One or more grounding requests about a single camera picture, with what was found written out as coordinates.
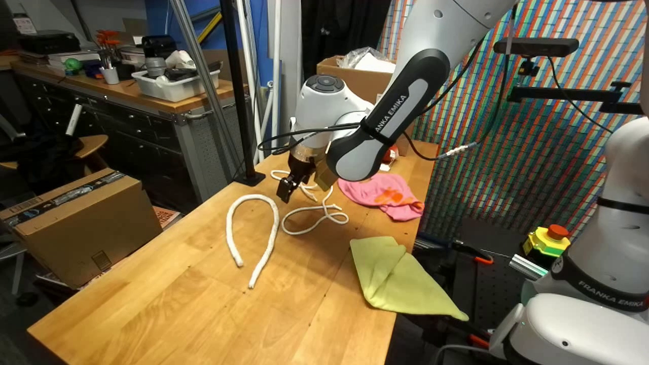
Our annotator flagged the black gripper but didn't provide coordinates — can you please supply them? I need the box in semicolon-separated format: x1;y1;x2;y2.
277;154;315;204

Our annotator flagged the thick white rope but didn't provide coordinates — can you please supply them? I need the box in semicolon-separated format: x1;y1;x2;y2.
223;193;285;293

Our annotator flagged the pink cloth orange print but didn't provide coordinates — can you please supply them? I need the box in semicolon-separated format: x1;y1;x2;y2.
338;173;425;221

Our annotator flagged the yellow-green cloth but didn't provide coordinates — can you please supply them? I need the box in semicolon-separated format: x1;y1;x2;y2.
349;236;469;322

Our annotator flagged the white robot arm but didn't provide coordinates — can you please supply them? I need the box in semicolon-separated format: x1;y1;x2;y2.
278;0;649;365

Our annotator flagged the black vertical pole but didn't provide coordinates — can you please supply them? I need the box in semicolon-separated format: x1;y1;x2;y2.
222;0;265;186

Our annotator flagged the wooden workbench with clutter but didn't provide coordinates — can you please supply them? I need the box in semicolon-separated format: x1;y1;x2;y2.
2;54;235;213

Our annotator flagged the white plastic tray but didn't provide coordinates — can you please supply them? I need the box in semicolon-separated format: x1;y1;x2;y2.
133;71;205;101

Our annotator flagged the wooden stool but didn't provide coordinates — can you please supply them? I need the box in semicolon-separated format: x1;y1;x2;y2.
76;135;107;171

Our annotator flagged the brown cardboard box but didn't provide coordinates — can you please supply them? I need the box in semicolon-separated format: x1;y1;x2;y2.
0;169;163;289

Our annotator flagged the black fabric bag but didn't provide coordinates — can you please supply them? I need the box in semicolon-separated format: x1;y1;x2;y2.
0;135;84;196

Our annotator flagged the red emergency stop button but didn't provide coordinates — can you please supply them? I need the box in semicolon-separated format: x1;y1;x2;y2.
524;223;570;257

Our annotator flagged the black camera on boom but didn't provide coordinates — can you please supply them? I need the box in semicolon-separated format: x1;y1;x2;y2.
493;36;643;116

